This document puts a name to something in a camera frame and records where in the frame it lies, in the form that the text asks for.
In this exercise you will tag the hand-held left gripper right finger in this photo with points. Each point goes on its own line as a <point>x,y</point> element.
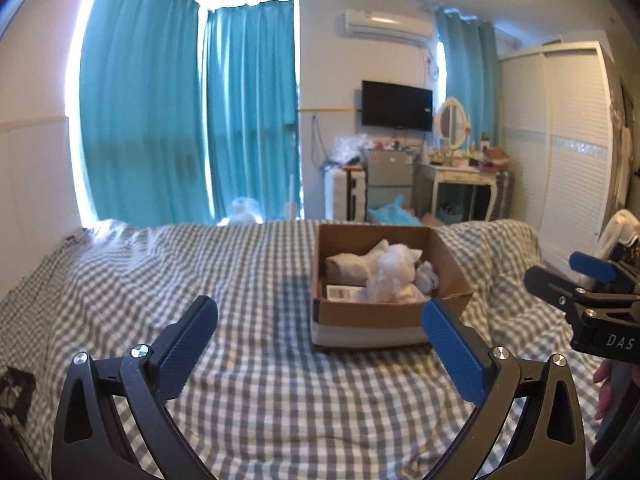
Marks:
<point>452,355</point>

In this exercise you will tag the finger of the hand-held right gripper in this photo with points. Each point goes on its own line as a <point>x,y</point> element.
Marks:
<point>555,285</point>
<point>592,265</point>

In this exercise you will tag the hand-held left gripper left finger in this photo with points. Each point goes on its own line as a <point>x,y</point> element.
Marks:
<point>182,355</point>

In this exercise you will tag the white fluffy sock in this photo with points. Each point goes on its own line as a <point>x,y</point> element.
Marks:
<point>427,277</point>

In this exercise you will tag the cardboard box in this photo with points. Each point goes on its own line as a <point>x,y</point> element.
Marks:
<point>370,320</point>

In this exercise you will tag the clear plastic bag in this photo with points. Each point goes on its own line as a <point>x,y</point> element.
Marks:
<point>392,272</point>

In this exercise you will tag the small white packet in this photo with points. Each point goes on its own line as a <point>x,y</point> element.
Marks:
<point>342,292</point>

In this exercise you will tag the grey cloth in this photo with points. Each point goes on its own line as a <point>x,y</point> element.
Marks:
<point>345,265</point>

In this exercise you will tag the person's right hand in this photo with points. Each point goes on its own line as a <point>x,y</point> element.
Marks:
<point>602,390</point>

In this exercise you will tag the white hanging garment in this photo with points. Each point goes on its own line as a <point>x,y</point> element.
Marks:
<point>620,230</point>

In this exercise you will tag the grey checked bed sheet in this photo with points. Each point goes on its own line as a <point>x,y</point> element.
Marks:
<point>225,270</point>

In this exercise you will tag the grey suitcase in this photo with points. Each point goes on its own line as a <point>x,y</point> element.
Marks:
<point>504,195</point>

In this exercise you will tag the white louvred wardrobe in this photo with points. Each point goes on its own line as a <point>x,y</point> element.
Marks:
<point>575,160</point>

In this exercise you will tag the small brown box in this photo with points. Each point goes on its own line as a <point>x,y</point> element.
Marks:
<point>495,154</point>

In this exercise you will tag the white dressing table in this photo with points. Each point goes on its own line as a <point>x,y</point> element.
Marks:
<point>460,175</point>

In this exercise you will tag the blue plastic bag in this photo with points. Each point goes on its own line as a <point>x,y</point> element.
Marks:
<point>395,215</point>

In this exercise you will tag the white plastic bag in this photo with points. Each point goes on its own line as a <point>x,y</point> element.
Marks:
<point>245,210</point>

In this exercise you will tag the oval white framed mirror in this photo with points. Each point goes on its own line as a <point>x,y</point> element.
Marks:
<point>452,122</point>

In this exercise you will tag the grey mini fridge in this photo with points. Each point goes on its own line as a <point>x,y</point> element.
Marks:
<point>390,167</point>

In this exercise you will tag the white suitcase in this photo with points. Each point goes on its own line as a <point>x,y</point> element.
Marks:
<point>337,192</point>

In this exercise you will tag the narrow teal curtain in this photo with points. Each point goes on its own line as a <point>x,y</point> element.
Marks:
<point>470,70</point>

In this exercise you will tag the clear plastic bags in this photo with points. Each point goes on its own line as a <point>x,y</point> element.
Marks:
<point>350,147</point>

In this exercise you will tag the wide teal curtain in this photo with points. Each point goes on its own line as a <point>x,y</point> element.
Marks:
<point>145,85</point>

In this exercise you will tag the white air conditioner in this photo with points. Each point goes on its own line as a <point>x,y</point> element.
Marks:
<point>387,22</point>

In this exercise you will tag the black wall television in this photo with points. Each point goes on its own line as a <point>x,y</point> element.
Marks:
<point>397,105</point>

